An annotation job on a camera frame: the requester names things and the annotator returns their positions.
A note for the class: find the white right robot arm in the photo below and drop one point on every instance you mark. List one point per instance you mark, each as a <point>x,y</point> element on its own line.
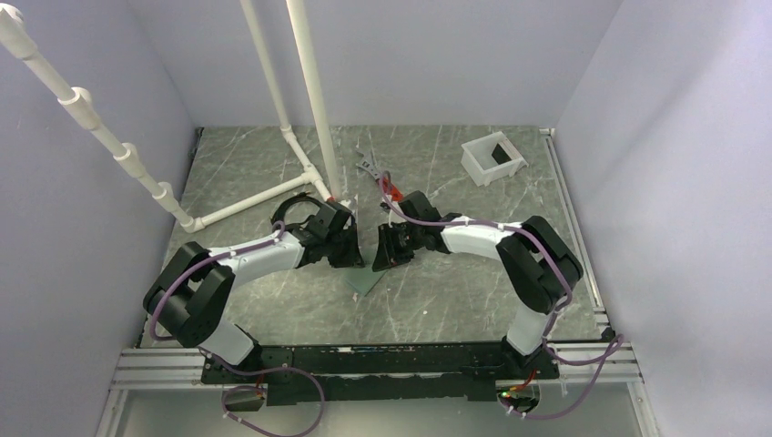
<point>541,268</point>

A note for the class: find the green card holder wallet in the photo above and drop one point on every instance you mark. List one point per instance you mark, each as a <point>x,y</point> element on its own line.
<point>362,280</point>

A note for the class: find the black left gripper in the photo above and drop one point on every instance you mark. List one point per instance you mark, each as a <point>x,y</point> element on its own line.
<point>353,258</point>

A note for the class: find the white pvc pipe frame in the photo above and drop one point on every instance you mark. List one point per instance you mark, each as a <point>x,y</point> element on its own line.
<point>97,132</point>

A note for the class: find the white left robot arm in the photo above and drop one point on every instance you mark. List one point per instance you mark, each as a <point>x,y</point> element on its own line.
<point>189,297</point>

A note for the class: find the stack of cards in box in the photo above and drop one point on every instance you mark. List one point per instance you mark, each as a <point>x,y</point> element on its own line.
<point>500,155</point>

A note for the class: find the white card box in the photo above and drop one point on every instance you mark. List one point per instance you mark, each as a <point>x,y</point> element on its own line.
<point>490,158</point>

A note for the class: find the red handled adjustable wrench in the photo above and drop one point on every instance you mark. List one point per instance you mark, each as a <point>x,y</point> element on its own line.
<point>367,163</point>

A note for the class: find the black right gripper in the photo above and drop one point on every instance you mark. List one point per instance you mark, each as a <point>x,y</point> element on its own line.
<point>388,255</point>

